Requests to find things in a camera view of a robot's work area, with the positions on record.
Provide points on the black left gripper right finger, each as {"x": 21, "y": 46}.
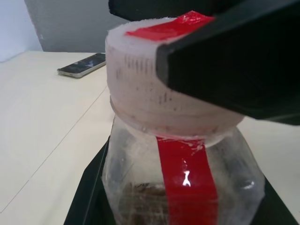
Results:
{"x": 277, "y": 211}

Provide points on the white bottle cap red tape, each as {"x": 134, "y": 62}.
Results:
{"x": 131, "y": 82}

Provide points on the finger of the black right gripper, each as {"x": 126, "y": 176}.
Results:
{"x": 229, "y": 65}
{"x": 164, "y": 7}

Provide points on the clear plastic bottle red tape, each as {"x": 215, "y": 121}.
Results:
{"x": 140, "y": 175}

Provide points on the black smartphone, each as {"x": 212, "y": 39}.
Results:
{"x": 79, "y": 66}

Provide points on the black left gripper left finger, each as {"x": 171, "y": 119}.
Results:
{"x": 89, "y": 199}

